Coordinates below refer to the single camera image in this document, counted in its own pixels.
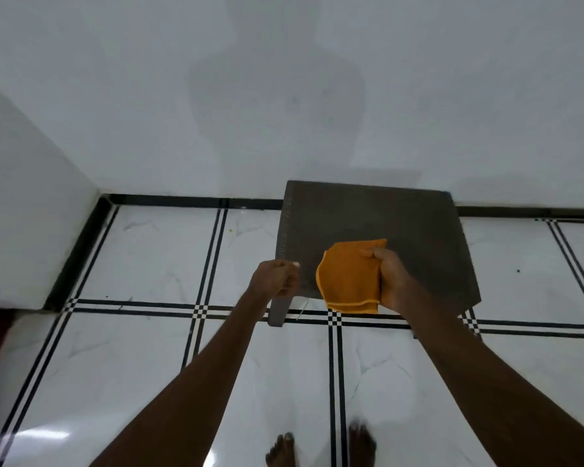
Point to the person's right hand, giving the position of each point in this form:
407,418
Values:
394,282

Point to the person's left hand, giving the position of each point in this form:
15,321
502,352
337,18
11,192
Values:
272,279

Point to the orange cleaning cloth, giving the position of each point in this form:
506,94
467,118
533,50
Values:
348,279

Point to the person's right forearm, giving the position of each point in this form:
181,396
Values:
501,398

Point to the person's left forearm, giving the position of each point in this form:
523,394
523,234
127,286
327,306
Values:
190,398

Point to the person's right foot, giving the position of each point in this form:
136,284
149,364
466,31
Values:
361,447

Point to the person's foot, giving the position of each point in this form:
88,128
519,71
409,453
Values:
282,452
361,447

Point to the person's left foot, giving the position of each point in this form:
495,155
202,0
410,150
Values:
282,452

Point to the grey plastic stool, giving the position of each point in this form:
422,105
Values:
394,213

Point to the black skirting board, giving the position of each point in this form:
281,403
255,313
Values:
175,201

